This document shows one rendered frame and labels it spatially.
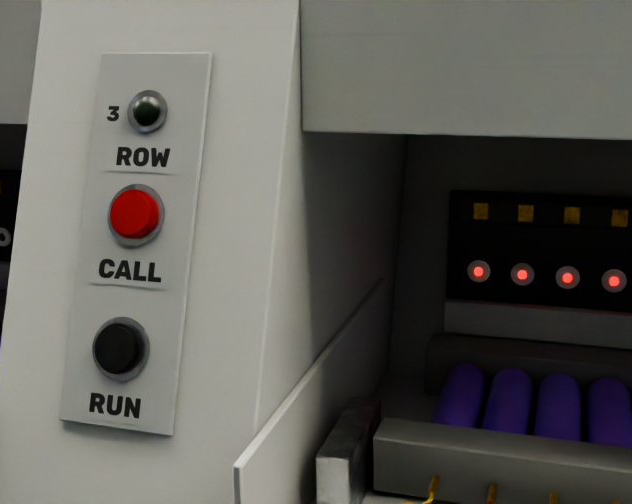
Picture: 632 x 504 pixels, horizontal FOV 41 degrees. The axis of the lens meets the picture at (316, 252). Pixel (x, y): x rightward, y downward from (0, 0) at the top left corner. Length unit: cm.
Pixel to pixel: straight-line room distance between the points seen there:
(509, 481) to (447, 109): 13
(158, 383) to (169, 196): 6
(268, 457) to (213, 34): 14
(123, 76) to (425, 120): 10
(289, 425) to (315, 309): 5
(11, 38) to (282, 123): 11
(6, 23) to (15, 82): 2
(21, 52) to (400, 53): 14
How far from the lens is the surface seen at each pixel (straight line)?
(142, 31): 29
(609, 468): 31
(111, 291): 28
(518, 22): 26
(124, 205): 27
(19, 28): 33
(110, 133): 29
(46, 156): 30
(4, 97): 33
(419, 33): 27
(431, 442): 31
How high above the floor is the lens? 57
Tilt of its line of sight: 5 degrees up
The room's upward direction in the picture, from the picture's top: 5 degrees clockwise
